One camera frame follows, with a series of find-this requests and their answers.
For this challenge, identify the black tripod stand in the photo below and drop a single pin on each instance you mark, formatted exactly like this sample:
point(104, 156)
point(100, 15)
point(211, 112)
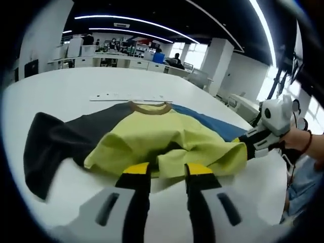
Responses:
point(274, 86)

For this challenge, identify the white standing board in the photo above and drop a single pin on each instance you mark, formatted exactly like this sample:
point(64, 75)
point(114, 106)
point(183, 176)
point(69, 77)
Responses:
point(74, 48)

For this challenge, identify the white flat table panel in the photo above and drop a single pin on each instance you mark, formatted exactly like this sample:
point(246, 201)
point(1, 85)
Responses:
point(114, 97)

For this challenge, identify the ceiling light strip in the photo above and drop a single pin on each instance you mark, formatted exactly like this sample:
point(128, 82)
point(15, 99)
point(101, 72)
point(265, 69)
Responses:
point(264, 25)

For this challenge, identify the white desk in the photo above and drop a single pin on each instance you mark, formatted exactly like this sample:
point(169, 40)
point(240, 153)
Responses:
point(240, 101)

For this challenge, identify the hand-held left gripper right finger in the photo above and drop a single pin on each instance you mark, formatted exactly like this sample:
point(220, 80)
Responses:
point(200, 202)

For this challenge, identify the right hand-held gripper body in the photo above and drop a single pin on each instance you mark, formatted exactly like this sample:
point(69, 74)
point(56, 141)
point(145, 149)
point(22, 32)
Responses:
point(277, 116)

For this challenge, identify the person's leg in denim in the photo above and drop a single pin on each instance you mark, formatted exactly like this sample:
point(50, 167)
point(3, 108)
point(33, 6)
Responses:
point(303, 187)

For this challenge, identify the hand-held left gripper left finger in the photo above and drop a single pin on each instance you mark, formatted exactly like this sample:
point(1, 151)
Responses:
point(134, 202)

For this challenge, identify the person's right hand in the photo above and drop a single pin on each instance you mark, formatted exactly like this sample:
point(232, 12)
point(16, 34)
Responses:
point(296, 141)

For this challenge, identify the black office chair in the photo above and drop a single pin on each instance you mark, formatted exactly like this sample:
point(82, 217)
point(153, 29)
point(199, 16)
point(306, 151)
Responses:
point(31, 68)

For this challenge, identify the yellow blue grey garment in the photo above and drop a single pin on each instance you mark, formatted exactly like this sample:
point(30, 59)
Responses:
point(152, 131)

